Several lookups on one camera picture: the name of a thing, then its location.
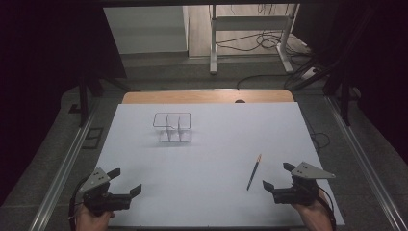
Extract black floor cable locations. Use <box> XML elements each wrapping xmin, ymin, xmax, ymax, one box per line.
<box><xmin>236</xmin><ymin>74</ymin><xmax>290</xmax><ymax>91</ymax></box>

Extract clear acrylic organizer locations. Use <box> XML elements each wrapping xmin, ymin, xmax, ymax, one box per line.
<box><xmin>152</xmin><ymin>112</ymin><xmax>193</xmax><ymax>143</ymax></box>

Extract right hand-held gripper cable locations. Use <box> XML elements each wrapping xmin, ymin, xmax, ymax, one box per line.
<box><xmin>317</xmin><ymin>188</ymin><xmax>337</xmax><ymax>231</ymax></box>

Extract thin black looped cable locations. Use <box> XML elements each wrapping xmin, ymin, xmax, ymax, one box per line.
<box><xmin>309</xmin><ymin>132</ymin><xmax>331</xmax><ymax>153</ymax></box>

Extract person's left hand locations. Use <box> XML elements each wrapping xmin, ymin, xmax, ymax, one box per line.
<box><xmin>75</xmin><ymin>203</ymin><xmax>115</xmax><ymax>231</ymax></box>

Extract white power strip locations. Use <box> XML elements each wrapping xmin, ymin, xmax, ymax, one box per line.
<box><xmin>301</xmin><ymin>66</ymin><xmax>319</xmax><ymax>81</ymax></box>

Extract dark curtain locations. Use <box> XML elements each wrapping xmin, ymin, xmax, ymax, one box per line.
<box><xmin>0</xmin><ymin>0</ymin><xmax>127</xmax><ymax>206</ymax></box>
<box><xmin>294</xmin><ymin>0</ymin><xmax>408</xmax><ymax>167</ymax></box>

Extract black floor bracket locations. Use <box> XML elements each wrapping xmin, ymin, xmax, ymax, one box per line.
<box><xmin>81</xmin><ymin>127</ymin><xmax>104</xmax><ymax>150</ymax></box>

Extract person's right hand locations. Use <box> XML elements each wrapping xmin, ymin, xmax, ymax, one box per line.
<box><xmin>292</xmin><ymin>189</ymin><xmax>335</xmax><ymax>231</ymax></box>

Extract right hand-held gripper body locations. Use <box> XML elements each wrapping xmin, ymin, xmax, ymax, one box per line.
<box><xmin>272</xmin><ymin>162</ymin><xmax>336</xmax><ymax>206</ymax></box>

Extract dark pencil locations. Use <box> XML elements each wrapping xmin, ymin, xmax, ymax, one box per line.
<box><xmin>245</xmin><ymin>153</ymin><xmax>263</xmax><ymax>192</ymax></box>

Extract black metal stand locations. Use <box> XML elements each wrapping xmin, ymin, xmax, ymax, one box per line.
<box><xmin>68</xmin><ymin>73</ymin><xmax>131</xmax><ymax>128</ymax></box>
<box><xmin>323</xmin><ymin>57</ymin><xmax>360</xmax><ymax>126</ymax></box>

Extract tangled black floor cables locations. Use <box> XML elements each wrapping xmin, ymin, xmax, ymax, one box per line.
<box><xmin>215</xmin><ymin>30</ymin><xmax>309</xmax><ymax>52</ymax></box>

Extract white cabinet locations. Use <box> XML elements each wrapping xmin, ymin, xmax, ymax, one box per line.
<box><xmin>103</xmin><ymin>5</ymin><xmax>191</xmax><ymax>56</ymax></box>

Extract white paper sheet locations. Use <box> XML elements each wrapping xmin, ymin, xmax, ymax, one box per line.
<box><xmin>95</xmin><ymin>102</ymin><xmax>345</xmax><ymax>227</ymax></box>

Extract aluminium rail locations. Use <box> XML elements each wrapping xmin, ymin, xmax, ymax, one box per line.
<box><xmin>38</xmin><ymin>109</ymin><xmax>97</xmax><ymax>231</ymax></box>
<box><xmin>325</xmin><ymin>95</ymin><xmax>408</xmax><ymax>231</ymax></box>

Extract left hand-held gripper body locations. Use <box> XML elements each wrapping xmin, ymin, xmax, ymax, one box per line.
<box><xmin>77</xmin><ymin>167</ymin><xmax>133</xmax><ymax>217</ymax></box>

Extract white desk frame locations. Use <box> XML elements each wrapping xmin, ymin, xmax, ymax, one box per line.
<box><xmin>209</xmin><ymin>3</ymin><xmax>301</xmax><ymax>75</ymax></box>

